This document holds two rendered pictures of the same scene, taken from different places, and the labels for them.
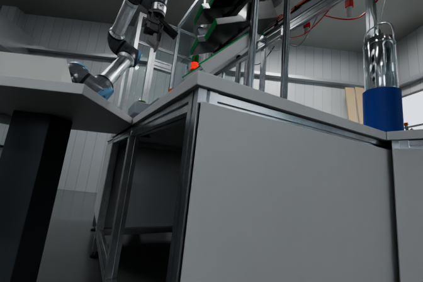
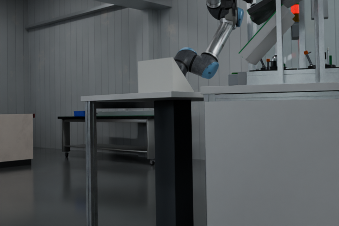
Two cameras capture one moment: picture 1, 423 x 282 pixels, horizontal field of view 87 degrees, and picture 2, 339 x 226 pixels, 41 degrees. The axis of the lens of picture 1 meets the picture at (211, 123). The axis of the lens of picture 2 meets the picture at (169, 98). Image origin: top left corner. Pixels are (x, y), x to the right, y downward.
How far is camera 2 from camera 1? 1.46 m
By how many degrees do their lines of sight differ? 44
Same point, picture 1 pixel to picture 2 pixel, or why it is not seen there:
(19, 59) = (149, 64)
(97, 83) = (202, 62)
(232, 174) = (227, 135)
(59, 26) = not seen: outside the picture
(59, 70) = (170, 66)
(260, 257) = (251, 177)
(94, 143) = not seen: hidden behind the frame
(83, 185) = not seen: hidden behind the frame
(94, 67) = not seen: outside the picture
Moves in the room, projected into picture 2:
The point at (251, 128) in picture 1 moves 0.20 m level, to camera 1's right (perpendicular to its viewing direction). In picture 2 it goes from (237, 109) to (284, 108)
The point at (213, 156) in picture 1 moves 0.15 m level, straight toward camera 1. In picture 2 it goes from (214, 127) to (188, 129)
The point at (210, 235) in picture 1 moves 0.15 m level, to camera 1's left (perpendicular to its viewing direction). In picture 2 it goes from (218, 164) to (189, 162)
